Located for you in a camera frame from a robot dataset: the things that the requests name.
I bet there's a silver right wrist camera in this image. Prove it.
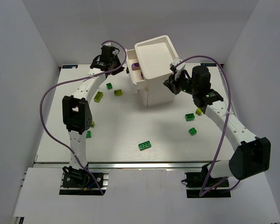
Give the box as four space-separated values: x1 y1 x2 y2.
170 57 186 72

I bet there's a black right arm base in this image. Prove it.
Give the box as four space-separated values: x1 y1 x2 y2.
181 172 231 198

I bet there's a blue corner label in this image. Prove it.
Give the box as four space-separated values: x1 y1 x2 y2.
62 64 78 69
200 63 217 67

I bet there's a white drawer cabinet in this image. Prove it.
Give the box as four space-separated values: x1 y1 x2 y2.
132 35 178 107

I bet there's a blue right corner label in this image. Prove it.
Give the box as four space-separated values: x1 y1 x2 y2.
200 63 217 67

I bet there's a lime 2x2 lego brick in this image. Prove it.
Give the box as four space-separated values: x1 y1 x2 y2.
114 89 122 96

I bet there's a purple 2x4 lego brick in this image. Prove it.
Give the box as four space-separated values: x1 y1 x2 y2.
131 63 140 70

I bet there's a dark green 2x2 lego brick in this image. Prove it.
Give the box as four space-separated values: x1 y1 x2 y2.
106 83 112 90

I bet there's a green 2x4 lego brick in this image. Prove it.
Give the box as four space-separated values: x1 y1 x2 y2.
138 141 152 151

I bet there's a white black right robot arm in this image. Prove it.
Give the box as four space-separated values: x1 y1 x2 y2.
163 66 271 180

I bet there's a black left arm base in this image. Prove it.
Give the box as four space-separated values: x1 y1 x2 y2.
59 166 108 196

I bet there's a blue left corner label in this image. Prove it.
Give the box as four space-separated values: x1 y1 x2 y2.
62 64 78 69

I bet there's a green 2x3 lego brick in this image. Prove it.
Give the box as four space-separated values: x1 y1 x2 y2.
86 131 91 139
185 113 195 121

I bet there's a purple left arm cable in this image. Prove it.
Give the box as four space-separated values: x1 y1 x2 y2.
39 41 129 196

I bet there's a lime 2x4 lego brick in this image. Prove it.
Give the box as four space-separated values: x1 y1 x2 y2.
94 91 103 103

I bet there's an aluminium table frame rail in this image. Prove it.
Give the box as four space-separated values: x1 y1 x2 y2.
218 64 256 170

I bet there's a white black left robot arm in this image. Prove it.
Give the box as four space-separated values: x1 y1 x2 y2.
62 42 121 170

